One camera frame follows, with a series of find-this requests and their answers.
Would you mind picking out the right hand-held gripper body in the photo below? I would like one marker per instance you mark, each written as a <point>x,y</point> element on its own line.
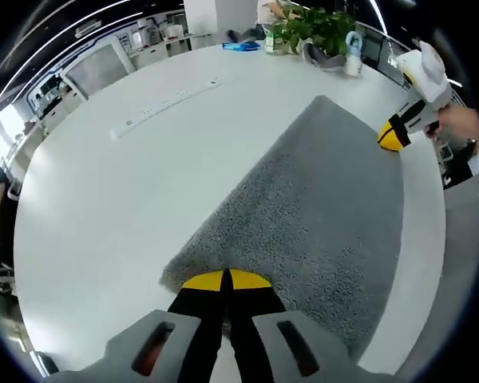
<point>431,80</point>

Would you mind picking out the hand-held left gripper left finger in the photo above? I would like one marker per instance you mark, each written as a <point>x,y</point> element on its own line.
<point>143,343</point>

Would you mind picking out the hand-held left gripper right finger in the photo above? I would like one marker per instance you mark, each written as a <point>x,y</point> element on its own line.
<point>287,343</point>

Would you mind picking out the grey towel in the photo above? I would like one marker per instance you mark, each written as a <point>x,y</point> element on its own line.
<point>303,223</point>

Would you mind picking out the person's right hand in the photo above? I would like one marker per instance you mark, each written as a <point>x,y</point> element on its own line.
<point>453,121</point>

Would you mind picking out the black monitor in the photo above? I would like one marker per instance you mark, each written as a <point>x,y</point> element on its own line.
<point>373,46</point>

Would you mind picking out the white blue spray bottle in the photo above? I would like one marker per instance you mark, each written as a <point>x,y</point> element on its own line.
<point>353,56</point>

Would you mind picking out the green potted plant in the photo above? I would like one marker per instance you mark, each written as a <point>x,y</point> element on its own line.
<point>323,26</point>

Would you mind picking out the green white carton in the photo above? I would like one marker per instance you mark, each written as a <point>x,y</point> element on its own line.
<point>274,42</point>

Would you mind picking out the white table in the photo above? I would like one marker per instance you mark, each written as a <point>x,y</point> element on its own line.
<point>123,191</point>

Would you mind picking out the blue packet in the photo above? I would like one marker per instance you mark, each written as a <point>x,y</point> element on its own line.
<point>241,46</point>

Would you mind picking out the white power strip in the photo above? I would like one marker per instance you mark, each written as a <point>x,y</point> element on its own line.
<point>163,104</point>

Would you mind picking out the white mesh office chair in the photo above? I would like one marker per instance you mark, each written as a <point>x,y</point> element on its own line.
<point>100,69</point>

